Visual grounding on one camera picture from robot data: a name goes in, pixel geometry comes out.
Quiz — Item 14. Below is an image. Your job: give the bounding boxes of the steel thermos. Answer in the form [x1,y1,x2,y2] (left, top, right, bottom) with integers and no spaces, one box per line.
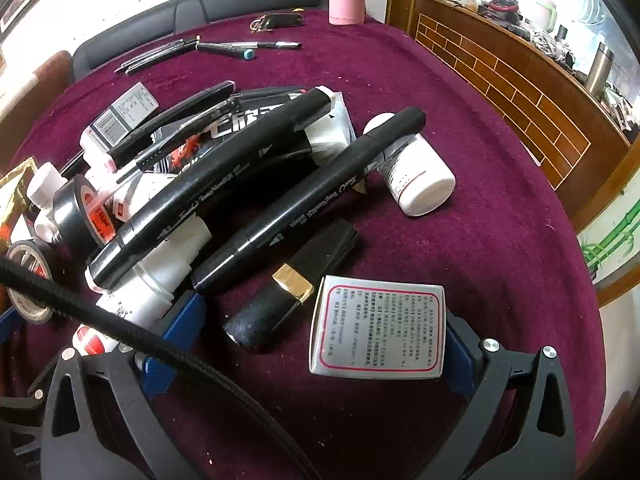
[584,42,616,96]

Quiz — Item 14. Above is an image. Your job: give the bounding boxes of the white pill bottle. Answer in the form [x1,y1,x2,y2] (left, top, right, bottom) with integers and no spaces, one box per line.
[362,112,457,217]

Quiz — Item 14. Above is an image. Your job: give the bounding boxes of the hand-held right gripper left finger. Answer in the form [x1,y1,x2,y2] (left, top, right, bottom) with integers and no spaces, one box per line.
[40,290,207,480]

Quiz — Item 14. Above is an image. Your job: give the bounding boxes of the black tape roll brown core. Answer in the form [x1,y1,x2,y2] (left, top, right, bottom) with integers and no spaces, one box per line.
[6,240,63,326]

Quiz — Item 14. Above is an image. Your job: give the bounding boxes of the black pen gold tip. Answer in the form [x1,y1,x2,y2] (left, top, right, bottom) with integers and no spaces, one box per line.
[124,42,198,77]
[114,36,201,72]

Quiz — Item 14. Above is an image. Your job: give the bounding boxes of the black marker white ends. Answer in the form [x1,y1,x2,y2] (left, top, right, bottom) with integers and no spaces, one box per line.
[85,86,335,291]

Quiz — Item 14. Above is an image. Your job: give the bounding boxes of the black key case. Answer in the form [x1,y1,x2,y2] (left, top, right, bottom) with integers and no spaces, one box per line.
[250,11,307,32]

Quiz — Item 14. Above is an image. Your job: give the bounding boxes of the black marker pen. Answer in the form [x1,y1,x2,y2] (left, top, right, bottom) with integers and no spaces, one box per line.
[191,106,427,293]

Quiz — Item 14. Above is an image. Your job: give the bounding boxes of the black braided cable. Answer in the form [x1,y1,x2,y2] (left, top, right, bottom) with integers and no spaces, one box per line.
[0,255,321,480]

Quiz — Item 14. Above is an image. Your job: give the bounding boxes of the black tube gold band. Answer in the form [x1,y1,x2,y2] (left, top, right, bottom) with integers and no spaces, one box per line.
[222,217,360,352]

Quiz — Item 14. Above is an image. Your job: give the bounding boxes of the black printed packet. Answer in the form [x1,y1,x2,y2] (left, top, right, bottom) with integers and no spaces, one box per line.
[150,87,358,181]

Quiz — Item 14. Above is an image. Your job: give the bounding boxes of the black marker teal end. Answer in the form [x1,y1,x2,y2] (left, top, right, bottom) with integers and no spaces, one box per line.
[195,41,256,59]

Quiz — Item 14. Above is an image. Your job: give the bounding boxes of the small white barcode box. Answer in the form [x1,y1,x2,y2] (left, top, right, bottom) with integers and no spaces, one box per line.
[82,82,160,148]

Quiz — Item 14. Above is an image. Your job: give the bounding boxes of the white tube red print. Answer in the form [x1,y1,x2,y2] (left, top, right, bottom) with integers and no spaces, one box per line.
[72,220,211,361]

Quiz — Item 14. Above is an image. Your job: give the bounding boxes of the black tape roll red core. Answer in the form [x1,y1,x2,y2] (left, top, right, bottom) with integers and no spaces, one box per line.
[51,174,118,251]

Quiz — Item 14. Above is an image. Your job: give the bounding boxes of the black leather sofa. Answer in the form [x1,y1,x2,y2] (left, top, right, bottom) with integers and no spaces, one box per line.
[72,0,326,81]

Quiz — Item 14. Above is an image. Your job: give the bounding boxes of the clear gel pen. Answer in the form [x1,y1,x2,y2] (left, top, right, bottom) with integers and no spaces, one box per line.
[116,97,241,183]

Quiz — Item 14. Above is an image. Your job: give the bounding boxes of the silver cardboard box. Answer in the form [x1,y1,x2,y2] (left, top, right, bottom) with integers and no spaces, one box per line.
[309,275,447,380]

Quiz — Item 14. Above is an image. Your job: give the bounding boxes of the wooden cabinet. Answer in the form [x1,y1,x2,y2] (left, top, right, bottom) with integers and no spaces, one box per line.
[387,0,633,228]

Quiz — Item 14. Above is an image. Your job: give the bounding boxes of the white electric kettle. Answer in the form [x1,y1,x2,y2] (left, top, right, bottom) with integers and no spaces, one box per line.
[532,0,560,31]

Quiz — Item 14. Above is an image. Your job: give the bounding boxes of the black ballpoint pen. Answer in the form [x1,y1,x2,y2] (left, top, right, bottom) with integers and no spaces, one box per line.
[244,40,303,51]

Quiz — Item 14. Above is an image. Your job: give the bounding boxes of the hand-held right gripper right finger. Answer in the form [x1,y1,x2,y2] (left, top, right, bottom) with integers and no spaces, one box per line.
[442,307,598,480]

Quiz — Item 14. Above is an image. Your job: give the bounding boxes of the bamboo wall mural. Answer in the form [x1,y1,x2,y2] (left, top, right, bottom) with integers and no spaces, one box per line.
[577,200,640,286]

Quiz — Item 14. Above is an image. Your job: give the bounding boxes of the white tray gold edge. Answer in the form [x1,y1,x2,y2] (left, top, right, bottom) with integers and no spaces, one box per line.
[0,157,38,241]

